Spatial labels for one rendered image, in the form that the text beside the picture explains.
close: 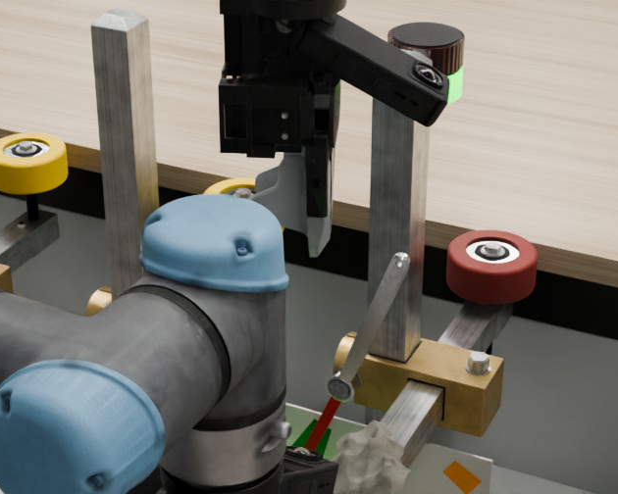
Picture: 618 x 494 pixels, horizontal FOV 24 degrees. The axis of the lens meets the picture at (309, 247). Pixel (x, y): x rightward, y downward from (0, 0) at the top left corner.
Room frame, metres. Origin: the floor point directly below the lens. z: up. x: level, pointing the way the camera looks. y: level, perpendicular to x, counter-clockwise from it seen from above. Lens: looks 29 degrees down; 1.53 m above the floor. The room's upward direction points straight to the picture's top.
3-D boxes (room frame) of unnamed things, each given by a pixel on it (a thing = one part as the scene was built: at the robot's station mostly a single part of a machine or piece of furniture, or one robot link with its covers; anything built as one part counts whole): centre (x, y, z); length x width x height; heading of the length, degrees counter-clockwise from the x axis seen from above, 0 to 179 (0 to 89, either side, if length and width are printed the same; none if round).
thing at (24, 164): (1.32, 0.29, 0.85); 0.08 x 0.08 x 0.11
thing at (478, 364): (0.97, -0.14, 0.88); 0.02 x 0.02 x 0.01
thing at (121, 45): (1.11, 0.16, 0.89); 0.04 x 0.04 x 0.48; 65
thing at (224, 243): (0.65, 0.05, 1.13); 0.09 x 0.08 x 0.11; 151
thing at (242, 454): (0.65, 0.05, 1.05); 0.08 x 0.08 x 0.05
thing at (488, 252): (1.11, -0.16, 0.85); 0.08 x 0.08 x 0.11
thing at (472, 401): (1.00, -0.09, 0.85); 0.14 x 0.06 x 0.05; 65
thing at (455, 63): (1.05, -0.09, 1.12); 0.06 x 0.06 x 0.02
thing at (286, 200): (0.93, 0.01, 1.04); 0.06 x 0.03 x 0.09; 85
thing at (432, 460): (1.00, -0.03, 0.75); 0.26 x 0.01 x 0.10; 65
